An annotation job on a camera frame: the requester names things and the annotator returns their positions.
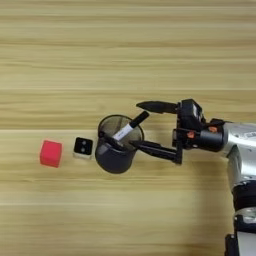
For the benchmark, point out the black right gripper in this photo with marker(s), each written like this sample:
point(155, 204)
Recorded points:
point(210, 138)

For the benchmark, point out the black marker pen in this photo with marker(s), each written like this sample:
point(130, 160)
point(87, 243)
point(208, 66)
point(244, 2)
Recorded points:
point(111, 140)

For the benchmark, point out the black mesh pen cup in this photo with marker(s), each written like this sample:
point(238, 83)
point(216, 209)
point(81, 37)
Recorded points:
point(111, 161)

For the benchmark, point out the red cube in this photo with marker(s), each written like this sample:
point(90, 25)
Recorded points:
point(50, 154)

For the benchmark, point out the small black box white label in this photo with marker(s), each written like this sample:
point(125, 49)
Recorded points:
point(190, 113)

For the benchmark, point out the white marker black cap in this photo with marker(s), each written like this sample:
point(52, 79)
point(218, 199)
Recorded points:
point(124, 131)

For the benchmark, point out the small black white cube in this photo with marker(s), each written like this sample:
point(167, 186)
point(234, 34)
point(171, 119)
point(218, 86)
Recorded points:
point(83, 146)

